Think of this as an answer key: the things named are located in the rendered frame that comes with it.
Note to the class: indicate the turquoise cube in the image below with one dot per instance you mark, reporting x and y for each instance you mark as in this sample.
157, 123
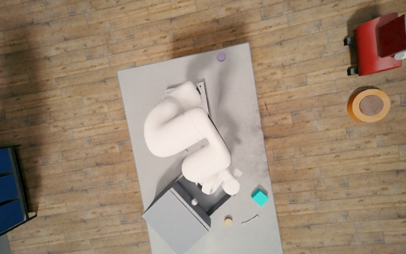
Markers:
259, 197

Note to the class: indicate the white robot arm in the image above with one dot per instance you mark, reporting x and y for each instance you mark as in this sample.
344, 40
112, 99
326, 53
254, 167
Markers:
177, 122

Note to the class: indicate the small beige cylinder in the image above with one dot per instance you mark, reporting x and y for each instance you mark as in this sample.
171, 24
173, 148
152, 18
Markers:
228, 221

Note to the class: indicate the grey cabinet with drawers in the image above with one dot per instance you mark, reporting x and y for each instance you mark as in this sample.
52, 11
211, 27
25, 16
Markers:
180, 214

